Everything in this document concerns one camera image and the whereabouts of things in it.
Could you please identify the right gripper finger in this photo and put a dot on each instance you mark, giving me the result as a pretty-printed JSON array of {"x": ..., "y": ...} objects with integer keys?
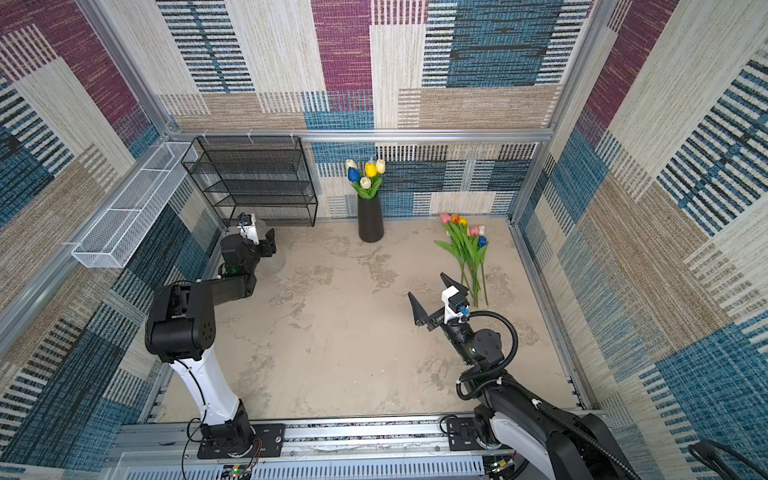
[
  {"x": 420, "y": 315},
  {"x": 449, "y": 282}
]

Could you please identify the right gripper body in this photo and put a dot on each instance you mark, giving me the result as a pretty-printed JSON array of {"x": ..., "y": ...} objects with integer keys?
[{"x": 453, "y": 333}]

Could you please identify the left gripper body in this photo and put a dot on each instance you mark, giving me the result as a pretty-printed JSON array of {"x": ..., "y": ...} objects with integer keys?
[{"x": 266, "y": 248}]

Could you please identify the blue tulip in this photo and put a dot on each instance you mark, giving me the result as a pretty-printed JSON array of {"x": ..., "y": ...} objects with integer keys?
[
  {"x": 480, "y": 244},
  {"x": 353, "y": 174}
]

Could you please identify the dark grey cylindrical vase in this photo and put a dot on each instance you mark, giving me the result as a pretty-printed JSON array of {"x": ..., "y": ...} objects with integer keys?
[{"x": 370, "y": 219}]

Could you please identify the yellow tulip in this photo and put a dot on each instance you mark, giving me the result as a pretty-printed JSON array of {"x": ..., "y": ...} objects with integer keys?
[{"x": 371, "y": 170}]

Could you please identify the clear glass vase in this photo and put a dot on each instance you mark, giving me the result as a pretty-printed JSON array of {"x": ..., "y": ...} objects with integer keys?
[{"x": 272, "y": 265}]

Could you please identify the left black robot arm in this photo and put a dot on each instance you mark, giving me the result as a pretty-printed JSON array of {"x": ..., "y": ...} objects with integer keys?
[{"x": 181, "y": 330}]

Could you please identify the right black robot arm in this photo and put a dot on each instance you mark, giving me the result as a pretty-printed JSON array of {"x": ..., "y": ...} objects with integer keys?
[{"x": 560, "y": 444}]

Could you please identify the orange red tulip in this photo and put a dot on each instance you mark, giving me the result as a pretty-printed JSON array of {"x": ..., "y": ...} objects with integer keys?
[{"x": 469, "y": 246}]

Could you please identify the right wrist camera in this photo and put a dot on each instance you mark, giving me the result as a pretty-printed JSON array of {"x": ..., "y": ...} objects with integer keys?
[{"x": 456, "y": 306}]

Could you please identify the black wire shelf rack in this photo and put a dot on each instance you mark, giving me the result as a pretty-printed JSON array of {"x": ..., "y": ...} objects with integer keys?
[{"x": 266, "y": 176}]

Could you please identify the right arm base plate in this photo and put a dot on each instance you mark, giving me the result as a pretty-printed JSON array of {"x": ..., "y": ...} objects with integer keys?
[{"x": 467, "y": 433}]

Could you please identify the aluminium mounting rail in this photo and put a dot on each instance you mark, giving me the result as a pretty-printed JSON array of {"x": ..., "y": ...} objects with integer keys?
[{"x": 388, "y": 447}]

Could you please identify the white wire mesh basket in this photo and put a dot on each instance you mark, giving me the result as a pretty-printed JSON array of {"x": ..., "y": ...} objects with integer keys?
[{"x": 117, "y": 233}]

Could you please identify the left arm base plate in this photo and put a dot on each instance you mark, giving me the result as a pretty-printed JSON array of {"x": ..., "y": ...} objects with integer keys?
[{"x": 263, "y": 440}]

